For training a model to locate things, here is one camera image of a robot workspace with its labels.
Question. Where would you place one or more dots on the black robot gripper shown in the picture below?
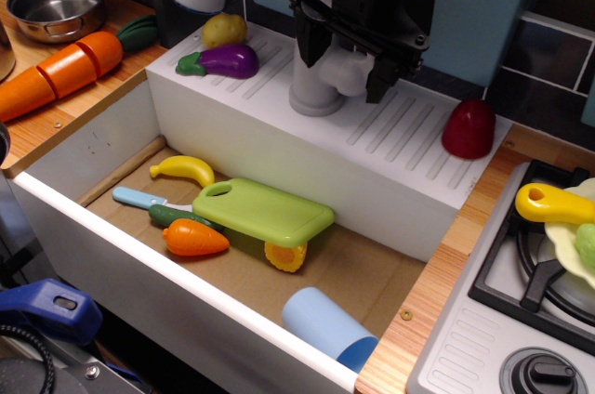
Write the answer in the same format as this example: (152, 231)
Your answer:
(395, 32)

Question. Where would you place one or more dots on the grey toy faucet with lever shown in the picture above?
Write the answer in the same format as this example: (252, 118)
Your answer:
(341, 72)

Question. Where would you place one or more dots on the purple toy eggplant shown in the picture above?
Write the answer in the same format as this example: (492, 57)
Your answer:
(237, 61)

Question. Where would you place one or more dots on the toy potato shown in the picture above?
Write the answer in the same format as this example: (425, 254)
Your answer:
(223, 30)

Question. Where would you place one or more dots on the red toy pepper half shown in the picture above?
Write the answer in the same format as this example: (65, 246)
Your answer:
(470, 130)

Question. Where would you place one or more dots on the green toy cutting board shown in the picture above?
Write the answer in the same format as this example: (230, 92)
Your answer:
(263, 212)

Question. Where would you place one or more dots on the yellow toy banana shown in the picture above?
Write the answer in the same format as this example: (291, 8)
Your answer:
(187, 167)

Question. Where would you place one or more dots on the yellow toy corn piece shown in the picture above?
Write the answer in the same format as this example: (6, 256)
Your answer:
(286, 259)

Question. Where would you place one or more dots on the white toy sink unit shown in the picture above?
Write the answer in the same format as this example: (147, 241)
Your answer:
(381, 168)

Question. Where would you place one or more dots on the small orange toy carrot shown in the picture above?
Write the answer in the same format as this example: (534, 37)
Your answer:
(186, 237)

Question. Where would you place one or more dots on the green toy cucumber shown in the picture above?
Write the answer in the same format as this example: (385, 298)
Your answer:
(164, 216)

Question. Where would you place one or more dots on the light blue plastic cup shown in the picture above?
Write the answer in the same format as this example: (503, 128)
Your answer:
(315, 318)

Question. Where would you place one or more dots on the toy stove top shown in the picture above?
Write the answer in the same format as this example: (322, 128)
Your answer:
(513, 293)

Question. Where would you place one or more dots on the steel pot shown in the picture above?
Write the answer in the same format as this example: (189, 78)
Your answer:
(57, 21)

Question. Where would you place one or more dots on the pale green toy cabbage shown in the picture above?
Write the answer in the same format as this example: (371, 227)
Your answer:
(585, 243)

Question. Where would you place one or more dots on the large wooden toy carrot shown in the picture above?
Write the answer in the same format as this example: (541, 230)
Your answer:
(77, 65)

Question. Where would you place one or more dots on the steel container edge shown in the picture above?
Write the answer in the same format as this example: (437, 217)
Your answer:
(7, 55)

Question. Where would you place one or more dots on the black stove knob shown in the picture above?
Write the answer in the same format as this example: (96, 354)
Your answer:
(540, 371)

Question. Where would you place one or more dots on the blue clamp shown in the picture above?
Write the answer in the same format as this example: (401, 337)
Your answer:
(54, 309)

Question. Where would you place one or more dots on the blue handled toy knife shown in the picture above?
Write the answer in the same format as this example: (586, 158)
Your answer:
(144, 200)

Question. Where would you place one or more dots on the yellow handled toy pan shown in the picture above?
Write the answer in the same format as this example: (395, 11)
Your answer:
(561, 212)

